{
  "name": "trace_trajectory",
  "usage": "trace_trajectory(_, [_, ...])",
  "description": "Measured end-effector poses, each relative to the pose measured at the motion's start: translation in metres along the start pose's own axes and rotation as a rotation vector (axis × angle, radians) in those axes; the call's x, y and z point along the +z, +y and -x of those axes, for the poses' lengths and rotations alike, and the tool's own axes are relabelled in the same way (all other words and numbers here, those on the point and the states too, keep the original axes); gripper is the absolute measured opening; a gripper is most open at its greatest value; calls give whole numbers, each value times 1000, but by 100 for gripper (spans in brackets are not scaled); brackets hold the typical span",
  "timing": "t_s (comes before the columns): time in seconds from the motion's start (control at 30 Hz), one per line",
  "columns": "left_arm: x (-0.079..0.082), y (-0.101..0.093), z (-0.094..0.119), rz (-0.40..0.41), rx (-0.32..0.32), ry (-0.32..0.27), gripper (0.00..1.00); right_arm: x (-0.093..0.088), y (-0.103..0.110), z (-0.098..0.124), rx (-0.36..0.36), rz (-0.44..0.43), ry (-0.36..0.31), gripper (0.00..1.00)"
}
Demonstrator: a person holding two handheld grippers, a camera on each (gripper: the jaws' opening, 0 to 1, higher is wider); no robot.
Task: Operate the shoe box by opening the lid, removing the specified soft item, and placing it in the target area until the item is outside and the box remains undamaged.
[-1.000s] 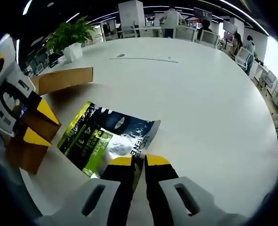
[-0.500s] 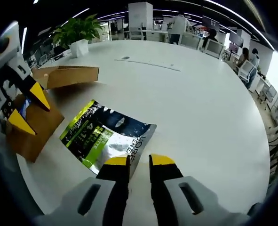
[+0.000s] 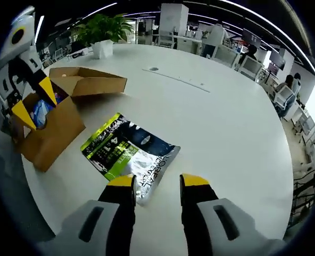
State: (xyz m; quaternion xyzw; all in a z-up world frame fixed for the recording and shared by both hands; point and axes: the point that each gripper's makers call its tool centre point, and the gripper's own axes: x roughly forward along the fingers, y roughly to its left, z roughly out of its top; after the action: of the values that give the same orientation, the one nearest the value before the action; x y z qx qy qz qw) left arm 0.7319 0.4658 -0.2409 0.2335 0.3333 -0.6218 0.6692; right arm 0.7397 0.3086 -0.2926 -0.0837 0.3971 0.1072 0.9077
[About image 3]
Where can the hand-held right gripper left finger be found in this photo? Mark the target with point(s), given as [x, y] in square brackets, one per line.
[106, 221]

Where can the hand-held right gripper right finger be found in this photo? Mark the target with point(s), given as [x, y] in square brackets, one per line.
[208, 224]

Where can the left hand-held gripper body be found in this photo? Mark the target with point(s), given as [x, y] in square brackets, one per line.
[20, 53]

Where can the small blue soft packet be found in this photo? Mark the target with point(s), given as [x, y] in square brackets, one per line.
[60, 96]

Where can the large blue soft pack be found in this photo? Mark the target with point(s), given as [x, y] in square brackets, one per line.
[41, 113]

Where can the brown cardboard shoe box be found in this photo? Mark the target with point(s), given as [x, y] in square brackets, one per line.
[53, 138]

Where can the ceiling light strip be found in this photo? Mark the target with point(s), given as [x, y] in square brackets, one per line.
[40, 29]
[98, 11]

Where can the potted green plant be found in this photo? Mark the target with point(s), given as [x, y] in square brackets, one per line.
[104, 29]

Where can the white office chair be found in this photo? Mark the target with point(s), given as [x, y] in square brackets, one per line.
[285, 96]
[251, 66]
[165, 38]
[226, 56]

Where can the white square pillar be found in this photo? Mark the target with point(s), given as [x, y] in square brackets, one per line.
[174, 18]

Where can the white office desk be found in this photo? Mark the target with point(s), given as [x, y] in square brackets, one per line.
[189, 42]

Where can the dark display screen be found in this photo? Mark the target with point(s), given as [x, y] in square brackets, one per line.
[251, 37]
[278, 60]

